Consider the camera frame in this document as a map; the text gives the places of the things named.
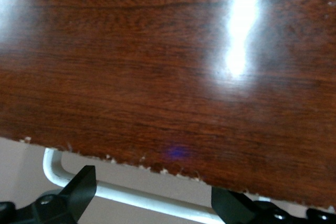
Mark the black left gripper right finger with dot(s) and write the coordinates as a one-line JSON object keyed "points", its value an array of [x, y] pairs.
{"points": [[231, 208]]}

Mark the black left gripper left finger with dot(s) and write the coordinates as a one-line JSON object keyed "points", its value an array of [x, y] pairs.
{"points": [[76, 197]]}

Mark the light wood drawer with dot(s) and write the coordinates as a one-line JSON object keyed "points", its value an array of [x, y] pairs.
{"points": [[131, 196]]}

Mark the brown table cover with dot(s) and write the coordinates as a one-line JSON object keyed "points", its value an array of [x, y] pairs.
{"points": [[21, 169]]}

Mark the dark red wooden cabinet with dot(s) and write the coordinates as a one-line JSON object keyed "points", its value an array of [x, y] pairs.
{"points": [[131, 77]]}

